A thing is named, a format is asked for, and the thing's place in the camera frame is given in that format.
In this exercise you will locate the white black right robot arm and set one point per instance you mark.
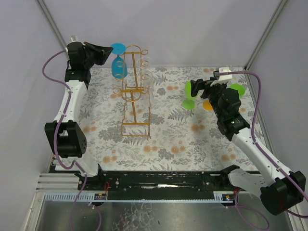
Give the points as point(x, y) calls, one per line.
point(280, 188)

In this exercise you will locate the gold wire wine glass rack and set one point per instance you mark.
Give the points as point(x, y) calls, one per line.
point(136, 109)

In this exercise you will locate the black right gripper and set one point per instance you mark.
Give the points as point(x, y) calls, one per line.
point(205, 87)

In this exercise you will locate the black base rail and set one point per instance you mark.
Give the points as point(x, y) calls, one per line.
point(157, 185)

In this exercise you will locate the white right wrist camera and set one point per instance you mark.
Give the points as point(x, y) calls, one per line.
point(222, 76)

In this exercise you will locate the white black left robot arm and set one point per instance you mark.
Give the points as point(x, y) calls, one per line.
point(67, 140)

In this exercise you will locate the blue plastic wine glass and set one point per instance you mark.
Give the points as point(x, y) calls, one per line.
point(119, 68)

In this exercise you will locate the orange plastic wine glass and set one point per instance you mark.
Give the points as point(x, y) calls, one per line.
point(207, 106)

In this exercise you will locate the floral patterned table mat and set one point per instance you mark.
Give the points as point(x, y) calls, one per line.
point(180, 139)

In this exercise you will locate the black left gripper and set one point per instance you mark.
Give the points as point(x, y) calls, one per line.
point(94, 53)

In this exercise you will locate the green plastic wine glass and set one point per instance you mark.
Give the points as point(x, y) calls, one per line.
point(188, 103)
point(239, 88)

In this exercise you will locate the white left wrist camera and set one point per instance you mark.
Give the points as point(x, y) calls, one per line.
point(74, 39)

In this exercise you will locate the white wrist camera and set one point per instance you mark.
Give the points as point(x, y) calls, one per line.
point(222, 76)
point(74, 39)

